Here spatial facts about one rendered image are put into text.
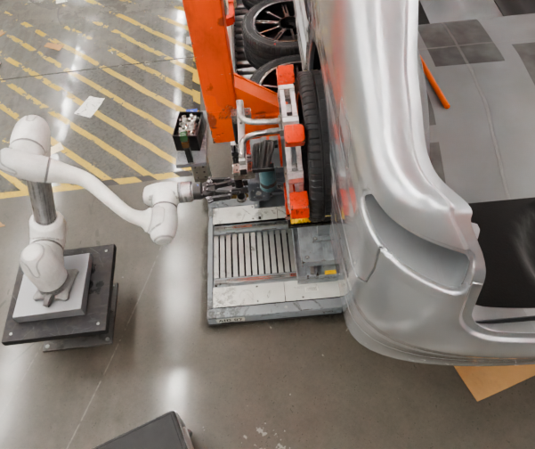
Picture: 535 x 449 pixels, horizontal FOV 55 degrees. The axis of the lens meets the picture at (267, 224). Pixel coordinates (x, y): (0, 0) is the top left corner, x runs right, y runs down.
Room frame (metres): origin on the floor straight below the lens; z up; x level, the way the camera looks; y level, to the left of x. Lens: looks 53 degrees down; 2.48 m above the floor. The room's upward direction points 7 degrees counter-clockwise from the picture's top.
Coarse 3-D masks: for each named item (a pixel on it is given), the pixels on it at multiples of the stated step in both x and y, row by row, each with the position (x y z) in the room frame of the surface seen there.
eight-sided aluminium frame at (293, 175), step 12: (288, 96) 1.68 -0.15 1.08; (288, 120) 1.49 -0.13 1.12; (288, 156) 1.40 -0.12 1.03; (300, 156) 1.39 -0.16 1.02; (288, 168) 1.36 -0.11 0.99; (300, 168) 1.36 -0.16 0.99; (288, 180) 1.33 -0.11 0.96; (300, 180) 1.33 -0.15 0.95; (288, 192) 1.34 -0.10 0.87; (288, 204) 1.36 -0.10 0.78
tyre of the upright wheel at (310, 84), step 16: (304, 80) 1.66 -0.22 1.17; (320, 80) 1.64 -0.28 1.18; (304, 96) 1.56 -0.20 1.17; (320, 96) 1.55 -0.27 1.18; (304, 112) 1.49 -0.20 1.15; (320, 112) 1.48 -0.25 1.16; (304, 128) 1.46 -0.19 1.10; (320, 128) 1.43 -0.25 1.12; (320, 144) 1.38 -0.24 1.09; (320, 160) 1.33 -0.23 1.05; (320, 176) 1.30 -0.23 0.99; (320, 192) 1.28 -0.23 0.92; (320, 208) 1.27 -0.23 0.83
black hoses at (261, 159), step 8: (256, 144) 1.46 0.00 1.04; (264, 144) 1.45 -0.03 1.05; (272, 144) 1.45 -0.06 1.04; (256, 152) 1.44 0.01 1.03; (264, 152) 1.43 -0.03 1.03; (272, 152) 1.43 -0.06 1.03; (256, 160) 1.41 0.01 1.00; (264, 160) 1.41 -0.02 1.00; (256, 168) 1.39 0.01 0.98; (264, 168) 1.39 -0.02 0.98; (272, 168) 1.39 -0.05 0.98
